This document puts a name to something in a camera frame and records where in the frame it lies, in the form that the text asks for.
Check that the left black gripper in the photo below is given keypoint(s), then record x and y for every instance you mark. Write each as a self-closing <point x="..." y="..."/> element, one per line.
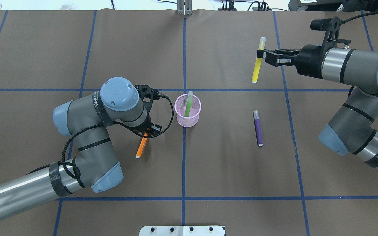
<point x="145" y="128"/>

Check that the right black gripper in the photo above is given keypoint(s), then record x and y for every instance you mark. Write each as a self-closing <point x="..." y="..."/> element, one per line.
<point x="309" y="58"/>

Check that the orange highlighter pen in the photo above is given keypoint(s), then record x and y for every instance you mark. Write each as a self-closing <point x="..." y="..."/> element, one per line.
<point x="142" y="146"/>

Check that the yellow highlighter pen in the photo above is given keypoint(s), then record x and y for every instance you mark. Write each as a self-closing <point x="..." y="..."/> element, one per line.
<point x="258" y="61"/>

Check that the green highlighter pen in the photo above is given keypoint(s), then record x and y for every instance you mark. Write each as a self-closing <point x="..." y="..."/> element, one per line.
<point x="188" y="104"/>

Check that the purple marker pen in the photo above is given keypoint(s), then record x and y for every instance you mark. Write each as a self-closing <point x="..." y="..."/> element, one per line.
<point x="257" y="126"/>

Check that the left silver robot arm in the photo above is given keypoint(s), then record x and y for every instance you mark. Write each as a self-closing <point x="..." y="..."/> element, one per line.
<point x="88" y="158"/>

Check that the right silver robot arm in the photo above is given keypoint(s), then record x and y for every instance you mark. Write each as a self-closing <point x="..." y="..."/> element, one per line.
<point x="350" y="130"/>

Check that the pink mesh pen holder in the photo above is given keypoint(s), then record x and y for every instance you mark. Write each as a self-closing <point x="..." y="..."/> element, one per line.
<point x="179" y="106"/>

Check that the black cardboard box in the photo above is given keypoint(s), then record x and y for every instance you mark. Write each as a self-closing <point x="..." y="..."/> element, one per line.
<point x="314" y="5"/>

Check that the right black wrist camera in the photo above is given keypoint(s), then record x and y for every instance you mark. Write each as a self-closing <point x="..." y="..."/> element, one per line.
<point x="331" y="27"/>

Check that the aluminium frame post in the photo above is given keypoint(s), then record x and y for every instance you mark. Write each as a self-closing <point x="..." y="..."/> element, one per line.
<point x="184" y="7"/>

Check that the white camera stand pedestal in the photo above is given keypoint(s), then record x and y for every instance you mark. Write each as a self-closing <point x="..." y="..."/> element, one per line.
<point x="194" y="230"/>

